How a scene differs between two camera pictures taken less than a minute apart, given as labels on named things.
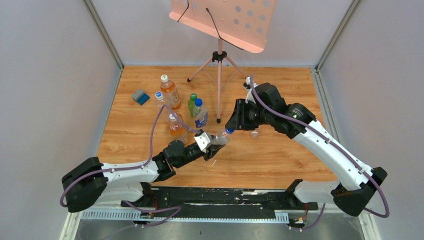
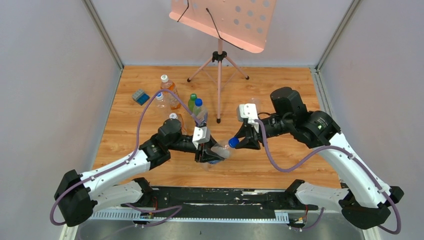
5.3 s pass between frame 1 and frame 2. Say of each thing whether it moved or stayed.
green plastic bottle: stayed
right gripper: moved
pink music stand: stayed
